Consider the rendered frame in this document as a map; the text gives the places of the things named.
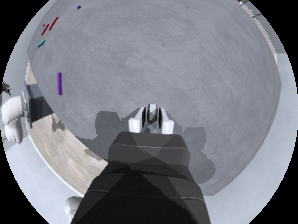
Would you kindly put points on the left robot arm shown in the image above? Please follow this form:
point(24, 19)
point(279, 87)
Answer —
point(13, 110)

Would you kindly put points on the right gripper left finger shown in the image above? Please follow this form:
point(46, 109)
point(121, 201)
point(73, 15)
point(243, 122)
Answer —
point(136, 123)

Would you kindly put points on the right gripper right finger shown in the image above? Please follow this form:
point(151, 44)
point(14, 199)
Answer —
point(164, 123)

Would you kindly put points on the purple rod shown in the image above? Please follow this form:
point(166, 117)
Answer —
point(59, 83)

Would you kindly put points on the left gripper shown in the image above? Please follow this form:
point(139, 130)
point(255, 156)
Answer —
point(5, 90)

